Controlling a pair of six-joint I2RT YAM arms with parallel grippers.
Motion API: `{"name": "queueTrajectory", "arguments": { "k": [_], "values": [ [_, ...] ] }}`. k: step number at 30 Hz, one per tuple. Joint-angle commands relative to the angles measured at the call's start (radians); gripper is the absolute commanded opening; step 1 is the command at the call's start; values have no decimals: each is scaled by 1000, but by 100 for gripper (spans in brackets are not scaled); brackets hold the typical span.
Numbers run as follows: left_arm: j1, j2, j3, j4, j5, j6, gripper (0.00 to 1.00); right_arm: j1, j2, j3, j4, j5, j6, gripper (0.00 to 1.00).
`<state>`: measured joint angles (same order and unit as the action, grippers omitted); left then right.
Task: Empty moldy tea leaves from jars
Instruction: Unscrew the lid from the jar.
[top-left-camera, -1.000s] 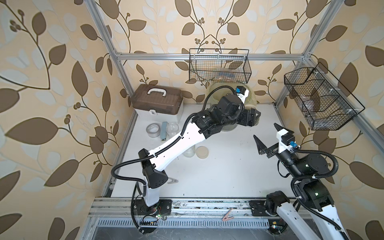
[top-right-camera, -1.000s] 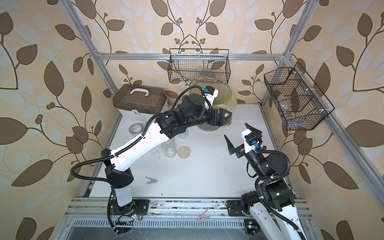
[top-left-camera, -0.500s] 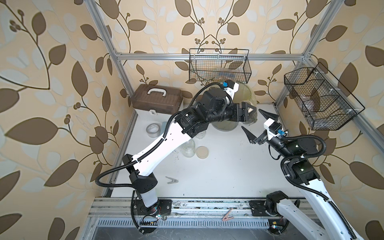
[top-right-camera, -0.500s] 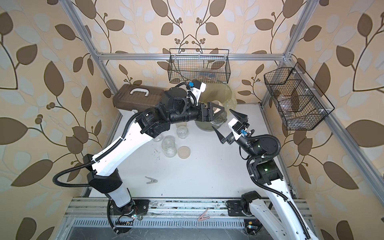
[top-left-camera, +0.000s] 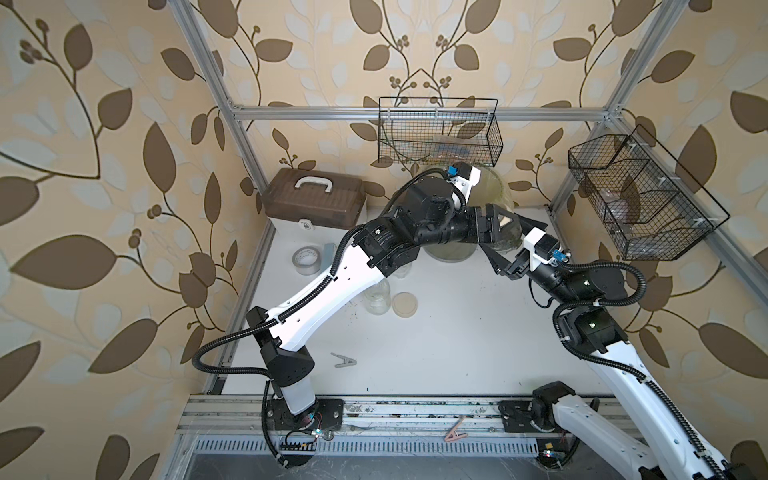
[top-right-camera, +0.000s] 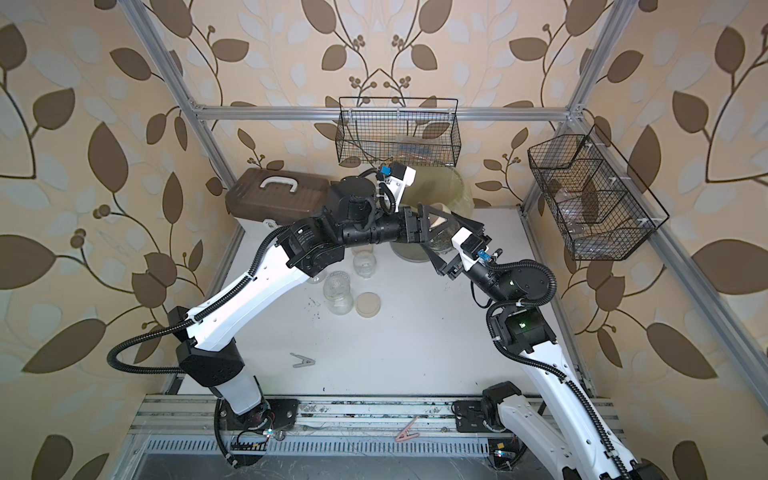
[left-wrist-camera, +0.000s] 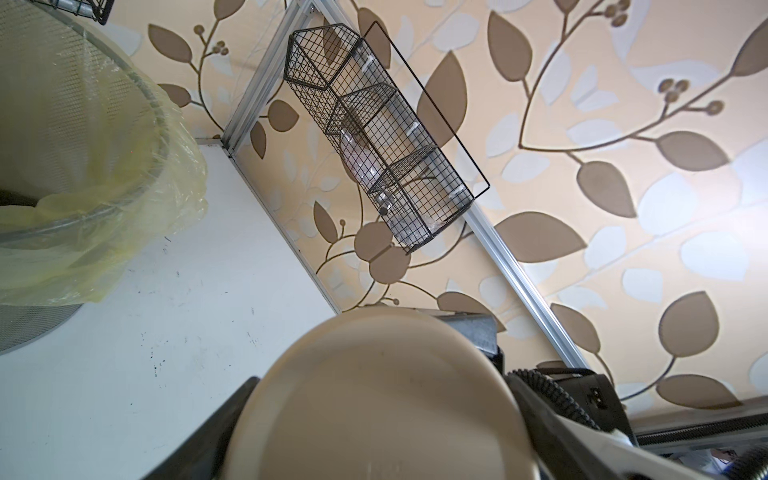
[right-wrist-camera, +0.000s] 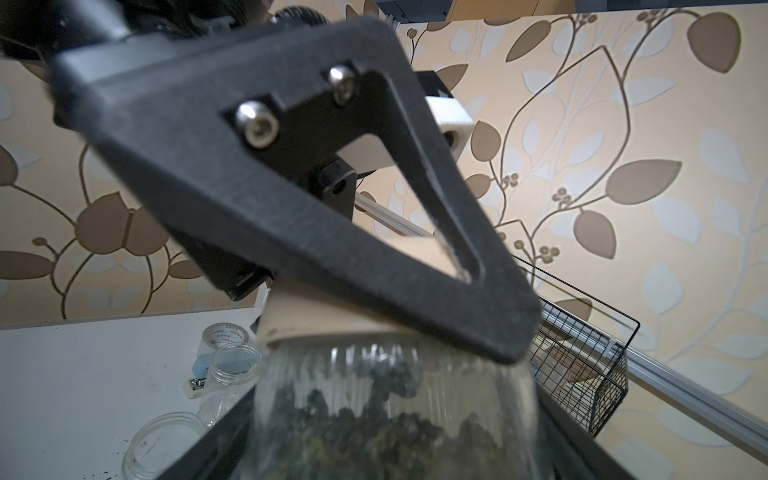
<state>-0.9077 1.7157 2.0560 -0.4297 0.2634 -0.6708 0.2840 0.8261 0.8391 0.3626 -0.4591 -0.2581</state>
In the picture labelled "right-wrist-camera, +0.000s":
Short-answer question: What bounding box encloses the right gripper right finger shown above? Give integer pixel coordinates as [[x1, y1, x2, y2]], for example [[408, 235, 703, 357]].
[[536, 384, 634, 480]]

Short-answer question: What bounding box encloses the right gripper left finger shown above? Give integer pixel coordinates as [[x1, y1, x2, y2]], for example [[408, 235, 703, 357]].
[[159, 386, 257, 480]]

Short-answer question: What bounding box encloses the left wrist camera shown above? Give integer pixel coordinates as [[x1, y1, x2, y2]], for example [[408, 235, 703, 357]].
[[335, 70, 475, 175]]

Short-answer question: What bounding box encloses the jar with beige lid back-right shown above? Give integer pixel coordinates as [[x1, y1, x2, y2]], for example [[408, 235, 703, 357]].
[[242, 230, 541, 480]]

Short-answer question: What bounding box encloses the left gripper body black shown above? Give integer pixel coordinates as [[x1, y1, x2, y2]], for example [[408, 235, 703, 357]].
[[167, 158, 357, 301]]

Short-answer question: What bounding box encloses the jar with beige lid back-left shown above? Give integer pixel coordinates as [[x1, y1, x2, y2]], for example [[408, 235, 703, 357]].
[[197, 391, 240, 428]]

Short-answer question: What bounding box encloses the back wire basket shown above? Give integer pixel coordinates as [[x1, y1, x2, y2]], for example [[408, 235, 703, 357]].
[[515, 257, 641, 437]]

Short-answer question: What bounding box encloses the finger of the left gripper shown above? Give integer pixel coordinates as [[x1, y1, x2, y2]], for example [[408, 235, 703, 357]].
[[49, 16, 541, 364]]

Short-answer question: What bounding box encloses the jar with beige lid front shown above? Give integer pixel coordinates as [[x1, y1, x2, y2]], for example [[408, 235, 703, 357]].
[[121, 412, 208, 479]]

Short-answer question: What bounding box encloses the clear jar with tea leaves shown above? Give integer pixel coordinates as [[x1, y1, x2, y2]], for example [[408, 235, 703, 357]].
[[203, 344, 264, 396]]

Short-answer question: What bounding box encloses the tape roll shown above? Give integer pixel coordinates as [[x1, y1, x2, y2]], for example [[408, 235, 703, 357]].
[[197, 322, 250, 357]]

